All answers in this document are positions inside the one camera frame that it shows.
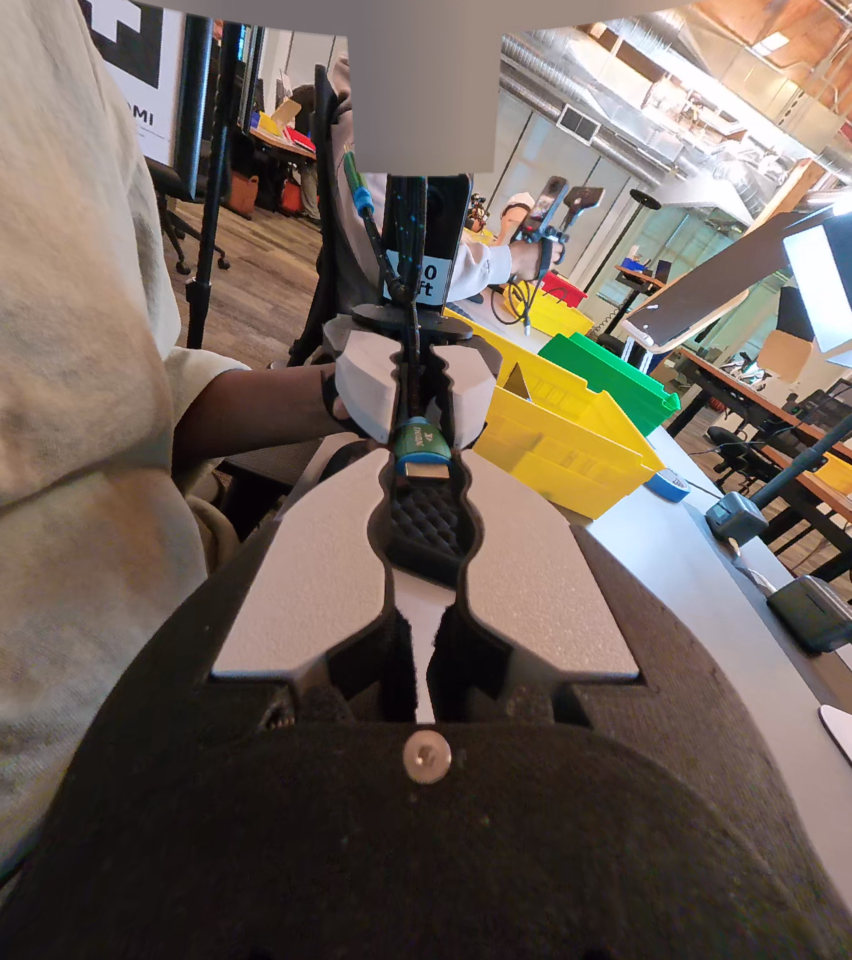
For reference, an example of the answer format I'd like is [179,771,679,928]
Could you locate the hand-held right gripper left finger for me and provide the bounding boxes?
[210,447,418,723]

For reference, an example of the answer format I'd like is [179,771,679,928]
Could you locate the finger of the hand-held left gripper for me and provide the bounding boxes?
[334,330,406,445]
[432,342,502,453]

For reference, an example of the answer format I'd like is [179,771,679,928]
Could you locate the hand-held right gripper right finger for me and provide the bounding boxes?
[429,448,642,723]

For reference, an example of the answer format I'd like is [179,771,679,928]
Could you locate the another person's forearm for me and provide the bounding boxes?
[447,241,517,303]

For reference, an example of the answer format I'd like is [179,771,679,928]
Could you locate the person's left forearm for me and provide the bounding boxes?
[171,366,299,470]

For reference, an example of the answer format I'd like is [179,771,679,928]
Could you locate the person's left hand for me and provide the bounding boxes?
[298,366,376,444]

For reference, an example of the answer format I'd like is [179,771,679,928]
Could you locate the yellow plastic bin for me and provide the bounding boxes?
[502,281,595,340]
[444,307,668,521]

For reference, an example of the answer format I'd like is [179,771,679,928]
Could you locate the green plastic bin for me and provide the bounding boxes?
[538,332,683,438]

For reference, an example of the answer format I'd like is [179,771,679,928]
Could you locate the red plastic bin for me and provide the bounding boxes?
[540,270,589,309]

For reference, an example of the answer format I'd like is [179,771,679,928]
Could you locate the black mesh wrist rest pad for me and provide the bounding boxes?
[384,480,466,588]

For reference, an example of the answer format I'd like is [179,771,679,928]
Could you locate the blue tape roll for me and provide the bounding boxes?
[643,468,694,504]

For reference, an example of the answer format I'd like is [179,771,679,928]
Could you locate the orange bag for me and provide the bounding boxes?
[222,174,262,221]

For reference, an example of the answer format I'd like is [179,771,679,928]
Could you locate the black desk clamp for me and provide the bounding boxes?
[705,491,770,543]

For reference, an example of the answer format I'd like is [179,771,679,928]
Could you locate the black tripod stand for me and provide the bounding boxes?
[184,21,245,352]

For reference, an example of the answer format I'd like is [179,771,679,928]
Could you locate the black power adapter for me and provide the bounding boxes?
[765,575,852,655]

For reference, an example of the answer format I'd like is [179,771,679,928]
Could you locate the white banner black squares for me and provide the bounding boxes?
[83,0,188,172]

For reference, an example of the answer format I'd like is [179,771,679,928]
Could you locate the wooden background table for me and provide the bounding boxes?
[673,347,852,567]

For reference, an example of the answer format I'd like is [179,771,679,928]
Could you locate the cardboard box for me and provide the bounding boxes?
[756,328,814,385]

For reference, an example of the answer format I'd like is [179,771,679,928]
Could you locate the black stand pole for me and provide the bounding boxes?
[748,373,852,511]

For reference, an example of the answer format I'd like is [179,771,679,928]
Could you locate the silver ventilation duct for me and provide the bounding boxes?
[501,30,817,192]

